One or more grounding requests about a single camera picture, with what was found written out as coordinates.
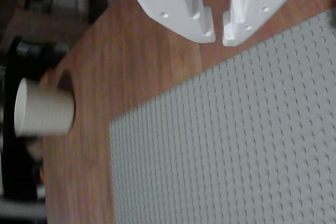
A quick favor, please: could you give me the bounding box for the white paper cup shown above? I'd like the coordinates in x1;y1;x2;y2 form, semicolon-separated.
13;77;76;138

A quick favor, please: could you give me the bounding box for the grey lego baseplate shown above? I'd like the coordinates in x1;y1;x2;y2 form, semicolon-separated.
109;8;336;224

